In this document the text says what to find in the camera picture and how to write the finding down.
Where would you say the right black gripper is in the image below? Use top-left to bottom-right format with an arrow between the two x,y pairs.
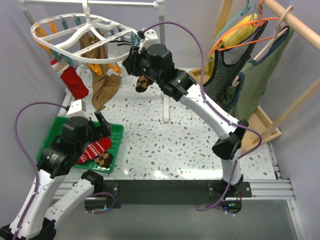
122,44 -> 163,85

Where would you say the brown argyle sock back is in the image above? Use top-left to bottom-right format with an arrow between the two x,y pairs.
135,75 -> 154,93

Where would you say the brown argyle sock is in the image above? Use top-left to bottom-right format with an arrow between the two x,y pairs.
135,75 -> 154,93
93,151 -> 114,169

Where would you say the red christmas sock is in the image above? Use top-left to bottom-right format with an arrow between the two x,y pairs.
50,59 -> 89,100
76,137 -> 112,165

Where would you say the brown argyle sock front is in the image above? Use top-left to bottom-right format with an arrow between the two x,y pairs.
93,151 -> 114,169

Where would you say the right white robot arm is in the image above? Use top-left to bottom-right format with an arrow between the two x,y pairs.
122,43 -> 249,197

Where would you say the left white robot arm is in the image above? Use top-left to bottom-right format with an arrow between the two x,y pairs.
0,111 -> 112,240

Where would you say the white round clip hanger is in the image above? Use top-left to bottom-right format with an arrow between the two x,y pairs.
30,0 -> 137,73

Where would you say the teal clothes hanger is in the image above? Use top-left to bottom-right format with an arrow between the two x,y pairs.
207,0 -> 263,63

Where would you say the orange clothes hanger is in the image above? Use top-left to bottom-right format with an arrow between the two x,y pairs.
208,0 -> 280,56

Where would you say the wooden clothes hanger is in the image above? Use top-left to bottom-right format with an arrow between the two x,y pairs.
226,20 -> 290,87

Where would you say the white striped sock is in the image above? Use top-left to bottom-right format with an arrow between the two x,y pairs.
107,41 -> 131,58

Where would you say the tan plain sock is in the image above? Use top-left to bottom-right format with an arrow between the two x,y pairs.
82,45 -> 122,111

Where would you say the green plastic tray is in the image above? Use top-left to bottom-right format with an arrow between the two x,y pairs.
36,116 -> 124,173

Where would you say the white metal drying rack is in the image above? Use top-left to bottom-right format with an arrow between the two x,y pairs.
17,0 -> 171,123

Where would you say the black striped tank top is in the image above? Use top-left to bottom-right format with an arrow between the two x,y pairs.
202,20 -> 269,108

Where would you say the green tank top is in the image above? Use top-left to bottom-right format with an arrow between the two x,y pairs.
221,26 -> 294,121

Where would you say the yellow shirt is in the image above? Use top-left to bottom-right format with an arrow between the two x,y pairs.
205,13 -> 258,76

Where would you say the wooden clothes rack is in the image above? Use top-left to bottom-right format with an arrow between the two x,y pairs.
187,0 -> 320,155

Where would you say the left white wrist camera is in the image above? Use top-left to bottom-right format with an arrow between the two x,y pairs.
66,99 -> 89,119

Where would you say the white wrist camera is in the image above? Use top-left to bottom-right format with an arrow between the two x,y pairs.
66,99 -> 89,119
137,29 -> 159,54

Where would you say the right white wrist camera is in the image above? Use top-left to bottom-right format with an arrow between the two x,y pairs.
137,29 -> 159,54

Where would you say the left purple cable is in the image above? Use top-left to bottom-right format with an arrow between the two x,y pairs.
12,100 -> 70,240

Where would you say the purple cable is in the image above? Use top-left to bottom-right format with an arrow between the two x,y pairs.
12,100 -> 70,240
139,21 -> 263,213

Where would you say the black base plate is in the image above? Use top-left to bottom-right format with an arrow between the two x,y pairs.
84,179 -> 253,210

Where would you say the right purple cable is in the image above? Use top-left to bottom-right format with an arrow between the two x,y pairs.
139,21 -> 263,213

